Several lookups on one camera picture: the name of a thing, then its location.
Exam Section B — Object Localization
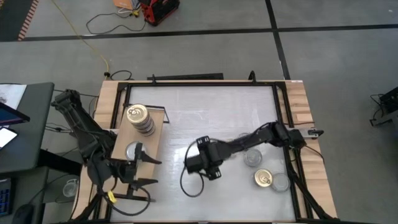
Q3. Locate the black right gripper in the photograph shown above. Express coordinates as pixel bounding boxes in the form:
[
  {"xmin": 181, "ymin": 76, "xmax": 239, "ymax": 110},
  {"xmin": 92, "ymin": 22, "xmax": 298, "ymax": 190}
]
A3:
[{"xmin": 185, "ymin": 135, "xmax": 224, "ymax": 181}]

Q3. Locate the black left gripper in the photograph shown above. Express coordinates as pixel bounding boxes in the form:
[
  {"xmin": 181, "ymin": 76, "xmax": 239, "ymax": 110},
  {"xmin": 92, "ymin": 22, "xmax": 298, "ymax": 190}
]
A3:
[{"xmin": 108, "ymin": 142, "xmax": 162, "ymax": 192}]

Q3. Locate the gold-lid blue-label seafood can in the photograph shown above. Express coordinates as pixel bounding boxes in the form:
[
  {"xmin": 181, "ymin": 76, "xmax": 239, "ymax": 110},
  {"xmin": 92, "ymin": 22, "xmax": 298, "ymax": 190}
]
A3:
[
  {"xmin": 126, "ymin": 103, "xmax": 150, "ymax": 124},
  {"xmin": 130, "ymin": 119, "xmax": 152, "ymax": 131},
  {"xmin": 129, "ymin": 116, "xmax": 151, "ymax": 128},
  {"xmin": 253, "ymin": 168, "xmax": 274, "ymax": 188},
  {"xmin": 132, "ymin": 123, "xmax": 155, "ymax": 137}
]

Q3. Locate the light wooden shelf board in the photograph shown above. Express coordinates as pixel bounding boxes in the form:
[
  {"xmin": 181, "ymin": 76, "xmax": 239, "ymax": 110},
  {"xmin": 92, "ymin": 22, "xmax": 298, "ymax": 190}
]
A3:
[{"xmin": 101, "ymin": 106, "xmax": 166, "ymax": 200}]

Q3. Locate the clear plastic cup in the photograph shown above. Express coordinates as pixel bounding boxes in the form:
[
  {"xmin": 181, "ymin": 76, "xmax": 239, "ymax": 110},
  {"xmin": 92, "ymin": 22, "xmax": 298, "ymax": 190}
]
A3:
[{"xmin": 62, "ymin": 179, "xmax": 79, "ymax": 198}]

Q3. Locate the black desk leg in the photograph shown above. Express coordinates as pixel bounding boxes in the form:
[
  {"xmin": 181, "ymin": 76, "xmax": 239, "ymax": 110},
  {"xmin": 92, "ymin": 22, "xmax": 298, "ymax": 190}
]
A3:
[{"xmin": 37, "ymin": 148, "xmax": 83, "ymax": 177}]

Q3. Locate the black flat bar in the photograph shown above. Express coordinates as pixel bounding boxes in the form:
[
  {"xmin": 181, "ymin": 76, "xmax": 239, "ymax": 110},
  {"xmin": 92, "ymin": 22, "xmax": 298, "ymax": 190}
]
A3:
[{"xmin": 147, "ymin": 73, "xmax": 224, "ymax": 82}]

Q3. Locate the grey desk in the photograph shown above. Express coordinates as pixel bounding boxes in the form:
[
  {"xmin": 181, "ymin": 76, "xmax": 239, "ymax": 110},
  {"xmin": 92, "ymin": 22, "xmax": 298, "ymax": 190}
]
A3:
[{"xmin": 0, "ymin": 82, "xmax": 55, "ymax": 175}]

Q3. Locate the black computer mouse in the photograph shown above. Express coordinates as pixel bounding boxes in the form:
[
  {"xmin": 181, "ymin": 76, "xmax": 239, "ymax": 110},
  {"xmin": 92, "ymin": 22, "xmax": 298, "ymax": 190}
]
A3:
[{"xmin": 11, "ymin": 203, "xmax": 35, "ymax": 224}]

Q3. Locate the black keypad device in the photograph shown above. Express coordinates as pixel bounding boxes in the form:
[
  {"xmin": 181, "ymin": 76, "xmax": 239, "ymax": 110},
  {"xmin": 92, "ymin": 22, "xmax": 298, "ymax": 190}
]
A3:
[{"xmin": 0, "ymin": 177, "xmax": 13, "ymax": 218}]

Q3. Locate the dark blue laptop screen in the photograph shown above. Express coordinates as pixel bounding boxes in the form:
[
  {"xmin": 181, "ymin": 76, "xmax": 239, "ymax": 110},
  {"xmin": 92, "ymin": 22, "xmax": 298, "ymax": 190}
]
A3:
[{"xmin": 0, "ymin": 101, "xmax": 31, "ymax": 127}]

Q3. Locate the white paper sheet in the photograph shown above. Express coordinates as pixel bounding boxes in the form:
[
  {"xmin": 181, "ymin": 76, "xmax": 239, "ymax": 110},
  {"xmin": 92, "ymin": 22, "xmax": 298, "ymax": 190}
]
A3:
[{"xmin": 0, "ymin": 83, "xmax": 27, "ymax": 110}]

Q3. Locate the red and black case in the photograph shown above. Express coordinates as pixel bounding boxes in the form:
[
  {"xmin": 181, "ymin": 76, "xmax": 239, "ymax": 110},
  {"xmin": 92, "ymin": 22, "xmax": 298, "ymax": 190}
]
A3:
[{"xmin": 139, "ymin": 0, "xmax": 180, "ymax": 27}]

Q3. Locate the orange flat object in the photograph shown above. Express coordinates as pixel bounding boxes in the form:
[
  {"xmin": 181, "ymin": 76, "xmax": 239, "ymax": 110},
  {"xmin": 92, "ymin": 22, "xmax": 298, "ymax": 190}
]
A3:
[{"xmin": 112, "ymin": 0, "xmax": 141, "ymax": 11}]

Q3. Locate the black floor device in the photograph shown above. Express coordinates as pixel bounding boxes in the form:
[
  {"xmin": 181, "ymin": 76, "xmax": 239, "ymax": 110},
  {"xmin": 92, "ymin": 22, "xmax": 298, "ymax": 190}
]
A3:
[{"xmin": 369, "ymin": 86, "xmax": 398, "ymax": 128}]

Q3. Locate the black floor mat striped edge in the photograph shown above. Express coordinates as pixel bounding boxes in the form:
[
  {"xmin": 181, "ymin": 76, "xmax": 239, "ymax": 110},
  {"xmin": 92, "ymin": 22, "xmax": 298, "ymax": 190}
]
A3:
[{"xmin": 0, "ymin": 0, "xmax": 40, "ymax": 42}]

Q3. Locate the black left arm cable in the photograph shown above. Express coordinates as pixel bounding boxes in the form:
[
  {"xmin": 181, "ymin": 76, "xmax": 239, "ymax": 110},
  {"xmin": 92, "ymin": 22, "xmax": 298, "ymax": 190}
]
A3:
[{"xmin": 101, "ymin": 185, "xmax": 152, "ymax": 217}]

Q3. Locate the black metal shelf bracket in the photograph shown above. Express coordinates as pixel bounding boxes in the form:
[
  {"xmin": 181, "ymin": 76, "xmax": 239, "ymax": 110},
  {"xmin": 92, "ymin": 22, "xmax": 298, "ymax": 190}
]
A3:
[{"xmin": 148, "ymin": 105, "xmax": 170, "ymax": 124}]

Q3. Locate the black coiled cable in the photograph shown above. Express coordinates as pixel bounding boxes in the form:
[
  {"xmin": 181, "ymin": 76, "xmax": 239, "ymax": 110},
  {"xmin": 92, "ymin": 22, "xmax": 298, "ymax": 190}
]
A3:
[{"xmin": 104, "ymin": 70, "xmax": 134, "ymax": 82}]

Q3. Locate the yellow floor cable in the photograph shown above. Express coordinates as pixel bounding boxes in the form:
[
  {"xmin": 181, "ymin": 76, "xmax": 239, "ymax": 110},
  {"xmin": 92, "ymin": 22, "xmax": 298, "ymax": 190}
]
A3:
[{"xmin": 50, "ymin": 0, "xmax": 110, "ymax": 74}]

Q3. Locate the black floor cable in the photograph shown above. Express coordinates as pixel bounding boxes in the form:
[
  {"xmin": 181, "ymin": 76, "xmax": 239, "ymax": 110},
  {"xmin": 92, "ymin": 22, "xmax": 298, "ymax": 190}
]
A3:
[{"xmin": 85, "ymin": 11, "xmax": 147, "ymax": 35}]

